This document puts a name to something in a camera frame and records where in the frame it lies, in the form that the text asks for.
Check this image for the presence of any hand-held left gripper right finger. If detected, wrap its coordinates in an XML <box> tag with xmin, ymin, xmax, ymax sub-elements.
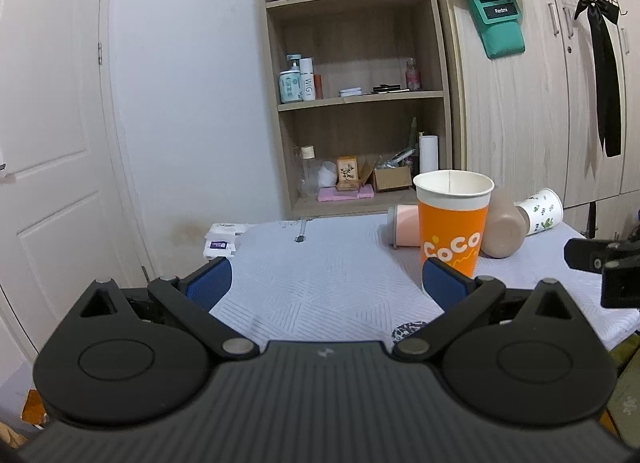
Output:
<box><xmin>392</xmin><ymin>259</ymin><xmax>583</xmax><ymax>359</ymax></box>

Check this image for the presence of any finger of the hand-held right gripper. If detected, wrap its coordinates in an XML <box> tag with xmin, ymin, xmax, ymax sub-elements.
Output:
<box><xmin>564</xmin><ymin>238</ymin><xmax>614</xmax><ymax>273</ymax></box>

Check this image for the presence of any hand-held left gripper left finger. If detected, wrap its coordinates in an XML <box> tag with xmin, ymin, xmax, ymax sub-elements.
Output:
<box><xmin>65</xmin><ymin>257</ymin><xmax>261</xmax><ymax>359</ymax></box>

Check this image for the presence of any orange paper cup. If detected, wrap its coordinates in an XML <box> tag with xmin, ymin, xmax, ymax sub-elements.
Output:
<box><xmin>413</xmin><ymin>170</ymin><xmax>495</xmax><ymax>280</ymax></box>

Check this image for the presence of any white cup with green print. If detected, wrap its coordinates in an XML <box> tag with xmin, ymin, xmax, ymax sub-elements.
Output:
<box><xmin>515</xmin><ymin>188</ymin><xmax>564</xmax><ymax>236</ymax></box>

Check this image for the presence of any pink cup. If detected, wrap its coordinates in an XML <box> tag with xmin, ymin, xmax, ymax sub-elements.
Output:
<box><xmin>386</xmin><ymin>204</ymin><xmax>422</xmax><ymax>248</ymax></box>

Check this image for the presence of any beige cup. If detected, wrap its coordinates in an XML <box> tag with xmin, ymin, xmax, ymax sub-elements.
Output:
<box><xmin>481</xmin><ymin>190</ymin><xmax>531</xmax><ymax>259</ymax></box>

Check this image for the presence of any tissue packet with purple label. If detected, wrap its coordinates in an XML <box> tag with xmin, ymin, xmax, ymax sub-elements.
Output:
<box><xmin>204</xmin><ymin>238</ymin><xmax>239</xmax><ymax>259</ymax></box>

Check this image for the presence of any white tissue packet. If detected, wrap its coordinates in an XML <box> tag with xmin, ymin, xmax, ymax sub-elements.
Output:
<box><xmin>207</xmin><ymin>222</ymin><xmax>249</xmax><ymax>240</ymax></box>

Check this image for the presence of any dark patterned object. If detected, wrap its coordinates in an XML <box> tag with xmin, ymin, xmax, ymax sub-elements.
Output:
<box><xmin>390</xmin><ymin>321</ymin><xmax>432</xmax><ymax>344</ymax></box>

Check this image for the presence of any green patterned mat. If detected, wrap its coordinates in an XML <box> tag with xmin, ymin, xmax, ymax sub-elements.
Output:
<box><xmin>602</xmin><ymin>333</ymin><xmax>640</xmax><ymax>449</ymax></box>

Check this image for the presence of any white quilted table cloth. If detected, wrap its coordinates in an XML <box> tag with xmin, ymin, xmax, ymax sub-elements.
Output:
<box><xmin>202</xmin><ymin>216</ymin><xmax>640</xmax><ymax>351</ymax></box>

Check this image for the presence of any open cardboard box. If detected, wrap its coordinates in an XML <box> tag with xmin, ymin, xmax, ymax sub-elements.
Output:
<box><xmin>360</xmin><ymin>161</ymin><xmax>414</xmax><ymax>193</ymax></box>

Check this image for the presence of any white paper roll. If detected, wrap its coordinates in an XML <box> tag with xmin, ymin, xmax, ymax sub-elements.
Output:
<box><xmin>419</xmin><ymin>135</ymin><xmax>440</xmax><ymax>175</ymax></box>

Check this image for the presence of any pink flat box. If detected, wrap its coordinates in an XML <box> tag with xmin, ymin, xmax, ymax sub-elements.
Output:
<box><xmin>317</xmin><ymin>185</ymin><xmax>376</xmax><ymax>202</ymax></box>

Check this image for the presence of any small wooden box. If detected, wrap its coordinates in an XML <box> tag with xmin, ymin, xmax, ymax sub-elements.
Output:
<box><xmin>335</xmin><ymin>156</ymin><xmax>361</xmax><ymax>192</ymax></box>

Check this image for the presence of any clear bottle with beige cap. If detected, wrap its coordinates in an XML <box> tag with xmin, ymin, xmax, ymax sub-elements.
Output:
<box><xmin>298</xmin><ymin>145</ymin><xmax>316</xmax><ymax>199</ymax></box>

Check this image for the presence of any wooden wardrobe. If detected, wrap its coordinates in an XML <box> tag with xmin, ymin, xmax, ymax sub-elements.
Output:
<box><xmin>425</xmin><ymin>0</ymin><xmax>640</xmax><ymax>232</ymax></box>

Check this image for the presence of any black ribbon bow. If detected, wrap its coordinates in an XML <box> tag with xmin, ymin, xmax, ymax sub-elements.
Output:
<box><xmin>573</xmin><ymin>0</ymin><xmax>624</xmax><ymax>158</ymax></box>

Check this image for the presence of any orange bag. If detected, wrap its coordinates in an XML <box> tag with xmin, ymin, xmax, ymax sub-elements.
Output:
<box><xmin>21</xmin><ymin>389</ymin><xmax>51</xmax><ymax>431</ymax></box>

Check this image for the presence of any teal pump bottle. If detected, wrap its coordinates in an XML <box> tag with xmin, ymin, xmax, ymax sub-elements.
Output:
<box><xmin>279</xmin><ymin>54</ymin><xmax>304</xmax><ymax>104</ymax></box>

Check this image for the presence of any white tube bottle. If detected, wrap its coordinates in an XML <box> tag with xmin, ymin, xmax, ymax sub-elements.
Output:
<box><xmin>300</xmin><ymin>58</ymin><xmax>317</xmax><ymax>102</ymax></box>

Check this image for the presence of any teal pouch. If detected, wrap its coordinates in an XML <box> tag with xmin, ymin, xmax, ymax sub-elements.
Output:
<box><xmin>468</xmin><ymin>0</ymin><xmax>527</xmax><ymax>60</ymax></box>

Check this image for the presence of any white door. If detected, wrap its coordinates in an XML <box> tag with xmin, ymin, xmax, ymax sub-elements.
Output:
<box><xmin>0</xmin><ymin>0</ymin><xmax>157</xmax><ymax>359</ymax></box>

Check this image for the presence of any wooden shelf unit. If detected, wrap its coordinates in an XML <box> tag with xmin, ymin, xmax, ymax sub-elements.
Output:
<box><xmin>254</xmin><ymin>0</ymin><xmax>464</xmax><ymax>220</ymax></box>

